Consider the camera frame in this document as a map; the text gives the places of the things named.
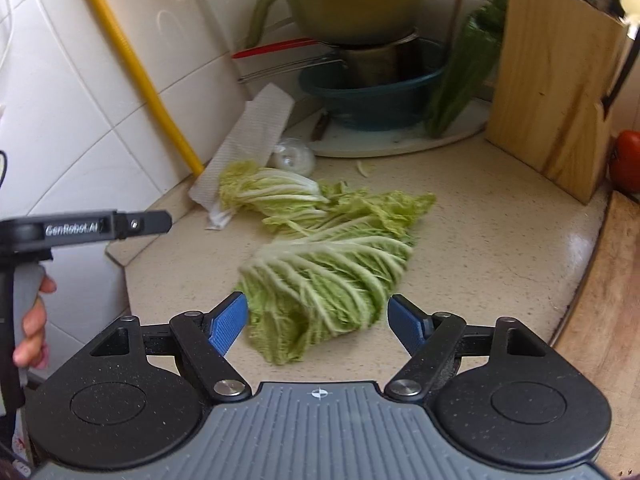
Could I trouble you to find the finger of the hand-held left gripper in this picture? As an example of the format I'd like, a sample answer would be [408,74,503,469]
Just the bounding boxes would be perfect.
[115,209,174,242]

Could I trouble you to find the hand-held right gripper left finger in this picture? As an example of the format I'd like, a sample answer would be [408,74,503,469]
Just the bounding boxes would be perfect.
[90,291,252,403]

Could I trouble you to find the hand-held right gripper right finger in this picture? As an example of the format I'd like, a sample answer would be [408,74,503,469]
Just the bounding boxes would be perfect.
[384,294,551,403]

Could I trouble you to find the large napa cabbage leaf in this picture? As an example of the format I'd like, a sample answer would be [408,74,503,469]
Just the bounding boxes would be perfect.
[234,237,417,367]

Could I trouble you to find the person's left hand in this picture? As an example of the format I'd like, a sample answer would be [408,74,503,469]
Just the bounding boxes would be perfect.
[12,275,57,369]

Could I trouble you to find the wide napa cabbage leaf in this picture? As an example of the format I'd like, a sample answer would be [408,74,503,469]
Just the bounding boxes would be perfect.
[262,181,437,248]

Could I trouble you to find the pale napa cabbage leaf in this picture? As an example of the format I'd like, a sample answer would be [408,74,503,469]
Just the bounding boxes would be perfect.
[219,160,332,222]

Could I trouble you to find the white paper towel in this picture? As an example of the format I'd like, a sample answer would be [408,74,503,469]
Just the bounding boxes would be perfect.
[188,83,296,231]

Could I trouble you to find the white dish rack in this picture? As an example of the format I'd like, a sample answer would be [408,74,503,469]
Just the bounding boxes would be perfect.
[281,0,495,159]

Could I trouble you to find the wooden cutting board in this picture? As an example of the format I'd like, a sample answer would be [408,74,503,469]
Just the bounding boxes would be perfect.
[551,189,640,480]

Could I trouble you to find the blue plastic basin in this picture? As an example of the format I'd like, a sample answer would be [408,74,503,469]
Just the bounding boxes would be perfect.
[298,54,449,132]

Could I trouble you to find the green leafy vegetable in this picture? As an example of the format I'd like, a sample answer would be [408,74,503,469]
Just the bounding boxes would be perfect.
[424,0,514,139]

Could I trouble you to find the metal pot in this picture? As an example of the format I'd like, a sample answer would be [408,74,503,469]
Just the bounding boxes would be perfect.
[339,34,422,89]

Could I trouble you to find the wooden knife block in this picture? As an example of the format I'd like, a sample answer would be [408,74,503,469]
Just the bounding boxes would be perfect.
[483,0,632,206]

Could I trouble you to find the red tomato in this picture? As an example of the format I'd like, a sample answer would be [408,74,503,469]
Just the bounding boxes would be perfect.
[607,129,640,192]

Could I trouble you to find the black scissors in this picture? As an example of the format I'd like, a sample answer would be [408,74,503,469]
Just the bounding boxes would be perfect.
[601,24,640,112]

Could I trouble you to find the yellow hose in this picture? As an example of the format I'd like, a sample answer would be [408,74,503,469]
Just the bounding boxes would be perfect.
[71,0,205,175]

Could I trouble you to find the metal wire handled utensil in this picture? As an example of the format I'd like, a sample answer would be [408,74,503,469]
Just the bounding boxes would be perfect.
[237,57,349,84]

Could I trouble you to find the red handled utensil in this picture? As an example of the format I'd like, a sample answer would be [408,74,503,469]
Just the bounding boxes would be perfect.
[231,37,322,60]

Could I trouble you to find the green pot with handle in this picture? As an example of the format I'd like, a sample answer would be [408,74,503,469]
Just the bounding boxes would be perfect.
[244,0,434,50]

